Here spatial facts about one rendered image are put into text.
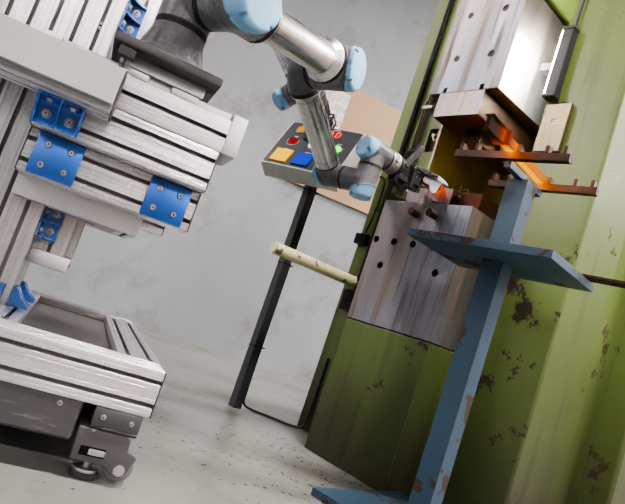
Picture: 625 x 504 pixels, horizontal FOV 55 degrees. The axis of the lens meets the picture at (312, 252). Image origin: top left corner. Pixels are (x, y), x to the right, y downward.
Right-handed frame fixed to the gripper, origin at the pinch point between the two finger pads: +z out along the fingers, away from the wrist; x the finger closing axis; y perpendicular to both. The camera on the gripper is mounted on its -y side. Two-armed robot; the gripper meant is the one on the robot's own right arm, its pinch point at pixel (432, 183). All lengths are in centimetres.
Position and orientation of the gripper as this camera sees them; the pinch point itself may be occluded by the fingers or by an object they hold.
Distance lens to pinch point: 213.0
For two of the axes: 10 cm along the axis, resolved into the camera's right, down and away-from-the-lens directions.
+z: 7.1, 3.2, 6.3
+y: -3.2, 9.4, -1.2
